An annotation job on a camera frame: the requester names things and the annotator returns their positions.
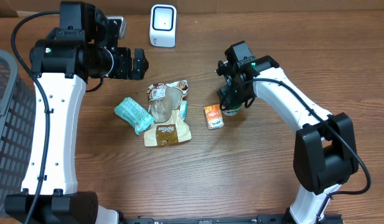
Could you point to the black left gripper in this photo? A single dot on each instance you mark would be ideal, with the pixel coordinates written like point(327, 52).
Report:
point(125, 71)

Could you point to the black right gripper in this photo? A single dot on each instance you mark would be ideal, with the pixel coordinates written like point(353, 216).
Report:
point(229, 99)

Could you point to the green lid jar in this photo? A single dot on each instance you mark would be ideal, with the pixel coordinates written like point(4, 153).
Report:
point(233, 111)

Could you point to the orange small carton box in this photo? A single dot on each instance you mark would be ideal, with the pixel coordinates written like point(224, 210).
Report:
point(213, 116)

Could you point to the brown beige snack pouch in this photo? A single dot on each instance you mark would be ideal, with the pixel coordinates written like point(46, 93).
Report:
point(168, 107)

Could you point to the teal tissue pack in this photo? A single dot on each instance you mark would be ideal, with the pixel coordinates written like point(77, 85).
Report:
point(132, 112)

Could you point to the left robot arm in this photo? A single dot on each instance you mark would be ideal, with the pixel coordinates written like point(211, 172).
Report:
point(83, 46)

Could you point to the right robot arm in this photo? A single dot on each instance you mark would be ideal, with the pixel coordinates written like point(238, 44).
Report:
point(324, 150)

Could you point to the white barcode scanner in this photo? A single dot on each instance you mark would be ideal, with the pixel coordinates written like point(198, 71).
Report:
point(162, 29)

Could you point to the grey plastic mesh basket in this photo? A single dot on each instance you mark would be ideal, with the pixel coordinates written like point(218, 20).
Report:
point(17, 116)

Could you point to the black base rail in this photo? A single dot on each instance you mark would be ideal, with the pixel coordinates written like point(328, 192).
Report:
point(204, 221)

